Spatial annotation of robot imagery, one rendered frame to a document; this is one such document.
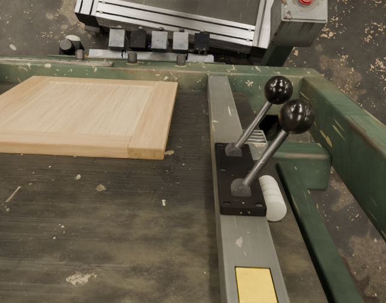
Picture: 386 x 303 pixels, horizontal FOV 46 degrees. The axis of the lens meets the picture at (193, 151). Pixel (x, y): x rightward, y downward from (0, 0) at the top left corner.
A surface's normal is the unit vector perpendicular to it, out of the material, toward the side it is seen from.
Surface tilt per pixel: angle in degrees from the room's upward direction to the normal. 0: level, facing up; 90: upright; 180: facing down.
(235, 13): 0
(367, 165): 90
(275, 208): 30
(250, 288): 60
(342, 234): 0
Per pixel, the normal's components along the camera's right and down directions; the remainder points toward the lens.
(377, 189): -1.00, -0.04
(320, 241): 0.04, -0.93
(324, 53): 0.01, -0.16
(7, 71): -0.01, 0.36
